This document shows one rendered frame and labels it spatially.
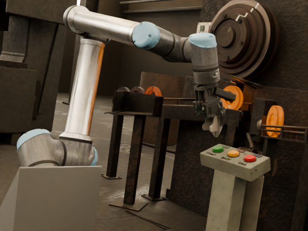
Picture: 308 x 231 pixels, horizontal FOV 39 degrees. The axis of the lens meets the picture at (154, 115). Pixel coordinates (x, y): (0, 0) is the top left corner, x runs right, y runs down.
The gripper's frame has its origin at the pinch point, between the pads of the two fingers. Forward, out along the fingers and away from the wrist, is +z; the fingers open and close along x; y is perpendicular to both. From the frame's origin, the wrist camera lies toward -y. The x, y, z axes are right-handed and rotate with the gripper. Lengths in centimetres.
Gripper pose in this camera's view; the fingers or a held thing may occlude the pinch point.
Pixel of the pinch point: (217, 133)
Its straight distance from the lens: 160.5
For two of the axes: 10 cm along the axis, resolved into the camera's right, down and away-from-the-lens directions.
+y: -7.7, 3.0, -5.7
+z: 1.5, 9.4, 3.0
